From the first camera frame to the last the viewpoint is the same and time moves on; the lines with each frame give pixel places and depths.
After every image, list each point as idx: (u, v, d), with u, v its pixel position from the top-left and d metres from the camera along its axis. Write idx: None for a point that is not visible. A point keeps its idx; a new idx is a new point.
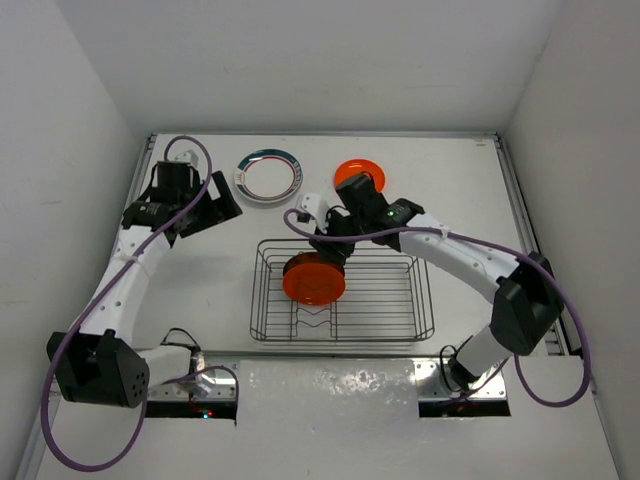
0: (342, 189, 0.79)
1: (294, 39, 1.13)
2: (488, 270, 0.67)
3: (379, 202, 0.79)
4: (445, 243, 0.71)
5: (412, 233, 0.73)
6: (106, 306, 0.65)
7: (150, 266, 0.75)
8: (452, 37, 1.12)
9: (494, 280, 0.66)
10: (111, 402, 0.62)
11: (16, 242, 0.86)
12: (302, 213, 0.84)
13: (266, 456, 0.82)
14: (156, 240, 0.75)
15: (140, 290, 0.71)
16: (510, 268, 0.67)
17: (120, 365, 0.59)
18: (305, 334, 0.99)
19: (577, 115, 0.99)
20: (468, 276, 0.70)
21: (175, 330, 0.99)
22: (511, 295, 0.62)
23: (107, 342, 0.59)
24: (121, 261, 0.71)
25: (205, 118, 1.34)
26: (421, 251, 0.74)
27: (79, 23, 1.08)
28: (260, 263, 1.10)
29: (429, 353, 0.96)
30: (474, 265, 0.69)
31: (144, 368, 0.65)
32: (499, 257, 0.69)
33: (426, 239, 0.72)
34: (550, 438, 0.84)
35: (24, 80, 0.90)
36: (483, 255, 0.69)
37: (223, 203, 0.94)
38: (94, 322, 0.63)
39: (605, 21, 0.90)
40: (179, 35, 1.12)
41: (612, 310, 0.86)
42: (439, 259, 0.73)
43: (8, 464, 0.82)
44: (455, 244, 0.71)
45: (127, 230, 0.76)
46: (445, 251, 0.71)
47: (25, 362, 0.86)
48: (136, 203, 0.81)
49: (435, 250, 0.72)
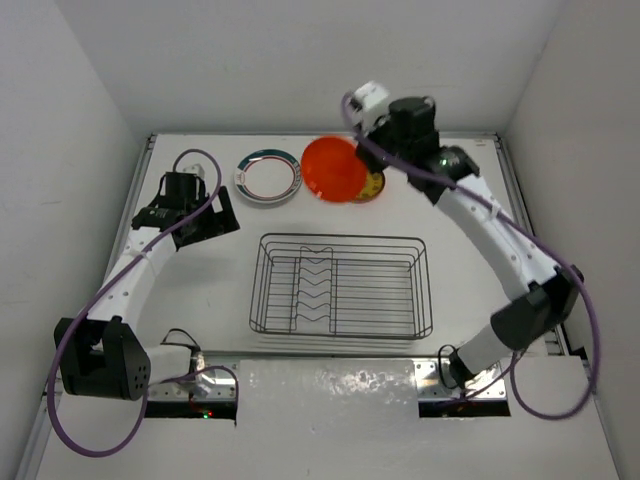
0: (397, 109, 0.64)
1: (293, 40, 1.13)
2: (523, 271, 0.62)
3: (432, 140, 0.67)
4: (489, 223, 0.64)
5: (459, 195, 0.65)
6: (114, 296, 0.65)
7: (157, 265, 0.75)
8: (450, 36, 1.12)
9: (525, 283, 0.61)
10: (110, 395, 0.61)
11: (17, 241, 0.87)
12: (356, 100, 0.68)
13: (266, 456, 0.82)
14: (164, 240, 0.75)
15: (146, 284, 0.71)
16: (545, 274, 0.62)
17: (126, 349, 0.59)
18: (304, 328, 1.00)
19: (577, 114, 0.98)
20: (499, 266, 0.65)
21: (176, 330, 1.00)
22: (535, 301, 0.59)
23: (115, 327, 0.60)
24: (130, 256, 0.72)
25: (205, 119, 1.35)
26: (460, 217, 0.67)
27: (79, 24, 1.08)
28: (262, 258, 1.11)
29: (427, 353, 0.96)
30: (511, 258, 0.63)
31: (146, 362, 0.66)
32: (539, 258, 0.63)
33: (471, 211, 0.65)
34: (552, 440, 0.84)
35: (25, 81, 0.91)
36: (524, 252, 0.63)
37: (224, 215, 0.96)
38: (102, 308, 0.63)
39: (604, 20, 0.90)
40: (179, 37, 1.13)
41: (612, 309, 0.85)
42: (477, 236, 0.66)
43: (9, 464, 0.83)
44: (499, 226, 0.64)
45: (136, 230, 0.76)
46: (488, 231, 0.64)
47: (25, 361, 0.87)
48: (145, 207, 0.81)
49: (476, 224, 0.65)
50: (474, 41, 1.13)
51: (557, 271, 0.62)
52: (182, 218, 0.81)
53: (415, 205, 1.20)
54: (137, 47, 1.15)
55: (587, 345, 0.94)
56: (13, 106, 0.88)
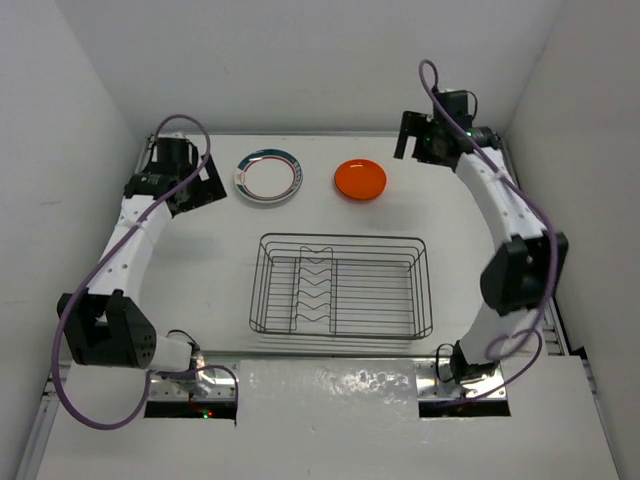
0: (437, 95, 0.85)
1: (293, 40, 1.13)
2: (509, 223, 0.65)
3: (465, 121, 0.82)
4: (493, 186, 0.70)
5: (473, 161, 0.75)
6: (113, 268, 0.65)
7: (153, 235, 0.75)
8: (450, 36, 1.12)
9: (508, 234, 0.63)
10: (119, 365, 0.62)
11: (17, 241, 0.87)
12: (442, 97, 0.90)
13: (265, 456, 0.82)
14: (158, 209, 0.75)
15: (144, 255, 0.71)
16: (529, 232, 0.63)
17: (130, 322, 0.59)
18: (304, 328, 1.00)
19: (577, 114, 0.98)
20: (495, 225, 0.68)
21: (175, 331, 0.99)
22: (514, 249, 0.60)
23: (116, 301, 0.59)
24: (126, 227, 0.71)
25: (205, 120, 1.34)
26: (476, 183, 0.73)
27: (79, 25, 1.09)
28: (262, 257, 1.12)
29: (426, 353, 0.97)
30: (504, 215, 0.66)
31: (151, 333, 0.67)
32: (531, 221, 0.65)
33: (483, 175, 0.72)
34: (552, 440, 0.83)
35: (26, 83, 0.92)
36: (517, 212, 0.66)
37: (212, 184, 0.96)
38: (104, 281, 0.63)
39: (604, 22, 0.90)
40: (179, 37, 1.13)
41: (612, 310, 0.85)
42: (483, 199, 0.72)
43: (9, 465, 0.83)
44: (501, 190, 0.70)
45: (129, 199, 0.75)
46: (491, 191, 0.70)
47: (25, 361, 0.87)
48: (136, 175, 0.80)
49: (484, 187, 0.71)
50: (473, 42, 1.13)
51: (544, 234, 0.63)
52: (174, 184, 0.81)
53: (416, 206, 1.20)
54: (137, 47, 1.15)
55: (587, 345, 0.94)
56: (14, 107, 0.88)
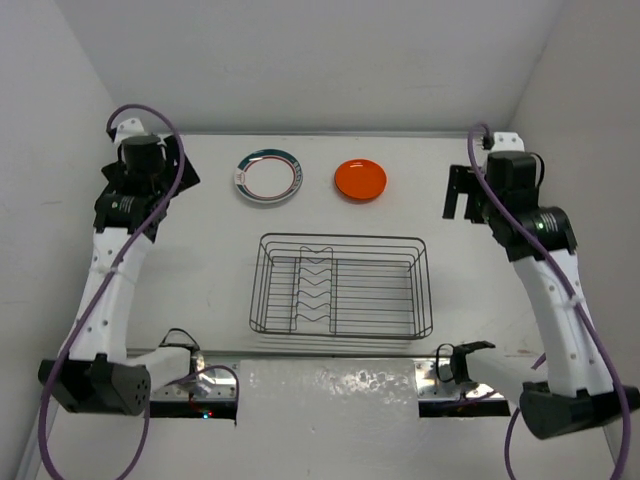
0: (495, 158, 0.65)
1: (293, 41, 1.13)
2: (577, 372, 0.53)
3: (531, 201, 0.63)
4: (562, 310, 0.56)
5: (539, 266, 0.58)
6: (93, 328, 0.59)
7: (133, 271, 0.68)
8: (450, 36, 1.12)
9: (573, 389, 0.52)
10: (114, 412, 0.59)
11: (17, 241, 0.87)
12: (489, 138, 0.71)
13: (265, 456, 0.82)
14: (135, 243, 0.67)
15: (126, 299, 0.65)
16: (599, 387, 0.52)
17: (116, 388, 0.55)
18: (304, 328, 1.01)
19: (577, 114, 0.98)
20: (554, 359, 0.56)
21: (175, 331, 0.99)
22: (576, 410, 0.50)
23: (100, 371, 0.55)
24: (101, 275, 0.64)
25: (205, 120, 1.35)
26: (537, 293, 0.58)
27: (79, 25, 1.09)
28: (262, 258, 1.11)
29: (425, 353, 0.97)
30: (570, 356, 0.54)
31: (144, 374, 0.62)
32: (601, 369, 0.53)
33: (549, 290, 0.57)
34: (552, 440, 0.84)
35: (25, 84, 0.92)
36: (587, 353, 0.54)
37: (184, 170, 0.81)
38: (84, 345, 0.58)
39: (604, 22, 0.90)
40: (179, 37, 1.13)
41: (611, 310, 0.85)
42: (545, 319, 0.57)
43: (9, 464, 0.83)
44: (572, 318, 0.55)
45: (101, 234, 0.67)
46: (558, 318, 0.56)
47: (25, 361, 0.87)
48: (105, 196, 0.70)
49: (548, 306, 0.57)
50: (473, 42, 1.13)
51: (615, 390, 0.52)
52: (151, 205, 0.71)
53: (416, 206, 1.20)
54: (137, 47, 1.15)
55: None
56: (14, 108, 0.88)
